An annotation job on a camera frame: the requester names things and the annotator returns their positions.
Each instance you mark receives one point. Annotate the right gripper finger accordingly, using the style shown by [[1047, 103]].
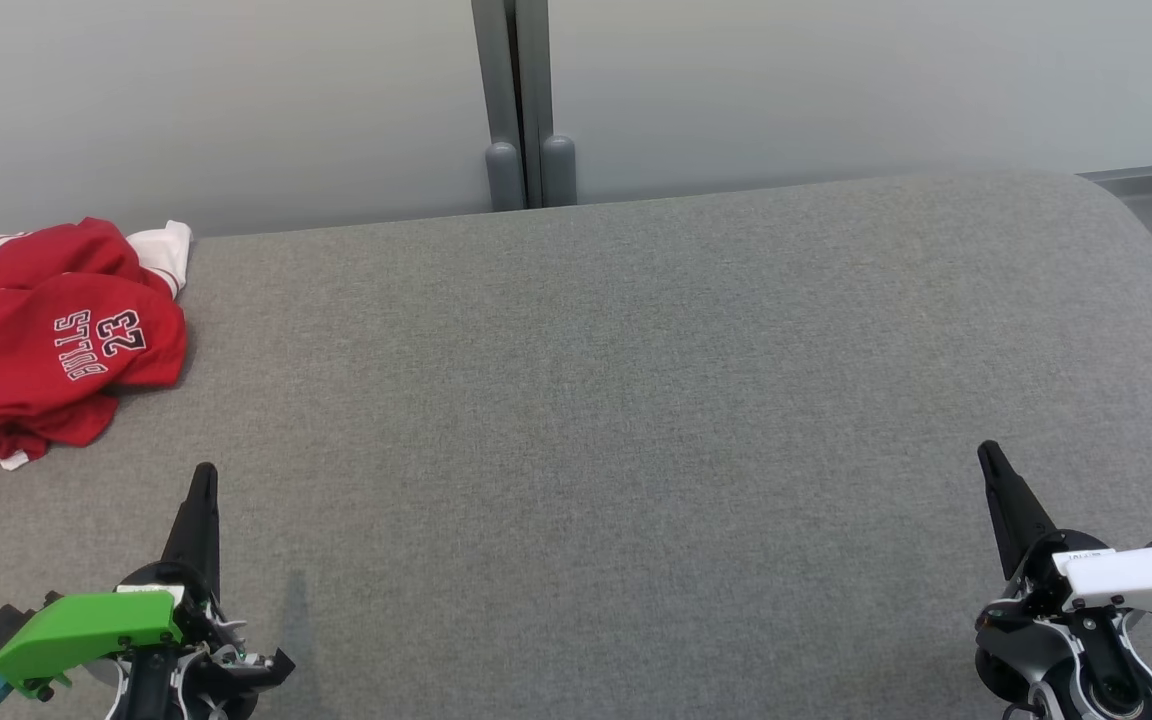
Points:
[[1014, 510]]

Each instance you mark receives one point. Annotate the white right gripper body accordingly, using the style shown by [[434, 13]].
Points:
[[1126, 580]]

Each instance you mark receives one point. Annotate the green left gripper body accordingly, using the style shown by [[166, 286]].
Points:
[[86, 625]]

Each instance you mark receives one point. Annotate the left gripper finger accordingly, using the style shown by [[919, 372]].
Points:
[[198, 520]]

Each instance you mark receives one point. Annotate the red basketball shorts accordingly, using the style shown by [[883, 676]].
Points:
[[36, 350]]

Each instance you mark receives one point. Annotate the red white basketball jersey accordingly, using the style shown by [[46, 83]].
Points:
[[76, 245]]

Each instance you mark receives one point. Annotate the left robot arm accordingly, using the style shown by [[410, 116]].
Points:
[[151, 692]]

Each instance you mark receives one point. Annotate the grey fabric sofa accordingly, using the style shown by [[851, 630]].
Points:
[[636, 400]]

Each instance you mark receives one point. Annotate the grey partition base rail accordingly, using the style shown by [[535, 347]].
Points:
[[1136, 172]]

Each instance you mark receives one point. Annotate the grey cylindrical post foot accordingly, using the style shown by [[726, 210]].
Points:
[[558, 172], [504, 180]]

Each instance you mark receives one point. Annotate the grey metal partition post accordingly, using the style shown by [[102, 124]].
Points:
[[496, 70]]

